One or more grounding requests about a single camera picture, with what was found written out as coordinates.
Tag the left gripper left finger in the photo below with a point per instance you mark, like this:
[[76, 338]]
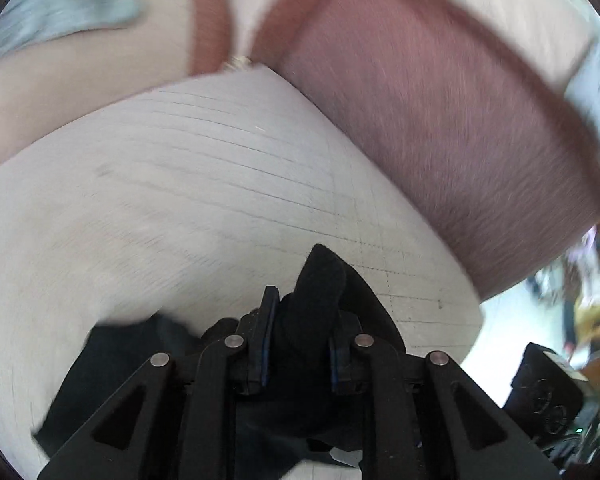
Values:
[[150, 401]]

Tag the pink bolster pillow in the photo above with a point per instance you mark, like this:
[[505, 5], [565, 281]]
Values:
[[46, 86]]

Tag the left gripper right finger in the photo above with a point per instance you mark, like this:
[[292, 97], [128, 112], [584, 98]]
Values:
[[423, 417]]

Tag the black pants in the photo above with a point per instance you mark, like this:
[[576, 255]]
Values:
[[297, 409]]

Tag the maroon pink sofa cushion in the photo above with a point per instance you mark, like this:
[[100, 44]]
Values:
[[503, 169]]

